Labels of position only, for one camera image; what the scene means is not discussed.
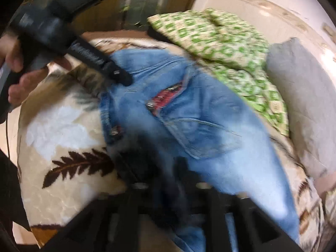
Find person's left hand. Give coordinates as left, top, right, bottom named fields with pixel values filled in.
left=0, top=35, right=50, bottom=108

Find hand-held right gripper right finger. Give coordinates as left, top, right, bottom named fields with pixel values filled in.
left=181, top=160, right=303, bottom=252

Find green checkered quilt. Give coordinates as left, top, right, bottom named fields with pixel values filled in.
left=146, top=8, right=290, bottom=137

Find thin black cable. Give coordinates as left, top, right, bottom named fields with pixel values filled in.
left=6, top=113, right=13, bottom=160

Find grey quilted pillow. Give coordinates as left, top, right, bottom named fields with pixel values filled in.
left=265, top=37, right=336, bottom=179

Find beige wall switch plate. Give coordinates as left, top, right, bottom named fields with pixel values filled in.
left=322, top=22, right=336, bottom=38

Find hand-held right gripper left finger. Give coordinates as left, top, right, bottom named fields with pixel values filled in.
left=42, top=146, right=164, bottom=252

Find beige pillow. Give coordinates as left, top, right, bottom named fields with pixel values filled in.
left=314, top=175, right=336, bottom=197

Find blue denim pants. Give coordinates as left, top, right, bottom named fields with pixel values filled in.
left=98, top=49, right=301, bottom=252

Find leaf print fleece blanket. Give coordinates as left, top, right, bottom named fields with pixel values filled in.
left=17, top=31, right=336, bottom=250

